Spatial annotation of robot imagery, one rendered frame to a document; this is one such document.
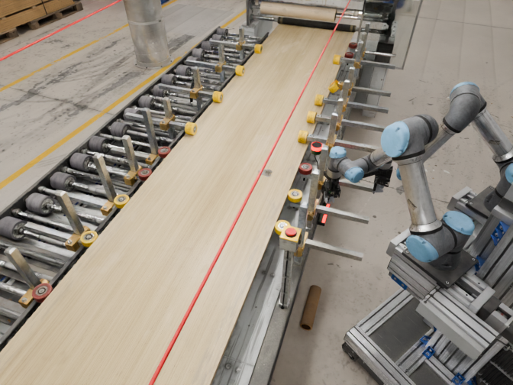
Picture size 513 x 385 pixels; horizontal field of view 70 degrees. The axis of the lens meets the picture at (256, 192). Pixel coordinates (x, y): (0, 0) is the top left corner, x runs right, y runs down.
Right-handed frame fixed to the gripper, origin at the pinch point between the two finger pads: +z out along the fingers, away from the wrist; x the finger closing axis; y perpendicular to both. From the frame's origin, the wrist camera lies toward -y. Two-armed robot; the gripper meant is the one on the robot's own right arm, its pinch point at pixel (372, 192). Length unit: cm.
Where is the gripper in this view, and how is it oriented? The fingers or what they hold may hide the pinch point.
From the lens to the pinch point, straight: 228.2
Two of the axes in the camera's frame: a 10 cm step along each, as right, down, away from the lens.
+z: 0.2, 7.4, 6.8
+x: 3.3, -6.5, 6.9
